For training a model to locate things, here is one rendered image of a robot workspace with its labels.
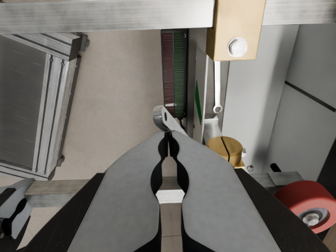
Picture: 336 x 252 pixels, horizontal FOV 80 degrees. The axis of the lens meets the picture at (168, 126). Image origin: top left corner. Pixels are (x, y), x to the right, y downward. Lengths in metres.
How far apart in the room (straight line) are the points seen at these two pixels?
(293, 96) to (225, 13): 0.33
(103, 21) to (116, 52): 0.87
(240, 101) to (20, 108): 0.97
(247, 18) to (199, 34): 0.15
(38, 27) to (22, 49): 0.77
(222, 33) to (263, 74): 0.30
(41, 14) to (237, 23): 0.21
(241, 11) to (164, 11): 0.08
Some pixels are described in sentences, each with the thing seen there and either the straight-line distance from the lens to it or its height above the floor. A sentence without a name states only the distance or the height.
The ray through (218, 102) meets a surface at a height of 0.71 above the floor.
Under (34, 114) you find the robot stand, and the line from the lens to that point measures 1.15.
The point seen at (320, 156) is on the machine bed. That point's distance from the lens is 0.47.
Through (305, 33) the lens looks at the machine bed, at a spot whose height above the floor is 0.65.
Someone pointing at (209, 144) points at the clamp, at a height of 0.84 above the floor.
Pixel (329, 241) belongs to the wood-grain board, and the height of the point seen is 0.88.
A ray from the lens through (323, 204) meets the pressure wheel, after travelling 0.34.
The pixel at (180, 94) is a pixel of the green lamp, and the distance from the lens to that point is 0.41.
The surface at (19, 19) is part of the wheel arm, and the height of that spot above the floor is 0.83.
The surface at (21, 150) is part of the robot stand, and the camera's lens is 1.31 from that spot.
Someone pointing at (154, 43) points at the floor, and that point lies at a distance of 1.09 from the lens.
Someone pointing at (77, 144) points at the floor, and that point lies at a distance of 1.43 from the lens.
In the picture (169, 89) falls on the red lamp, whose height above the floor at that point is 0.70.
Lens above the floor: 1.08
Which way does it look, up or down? 61 degrees down
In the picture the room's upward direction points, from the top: 178 degrees clockwise
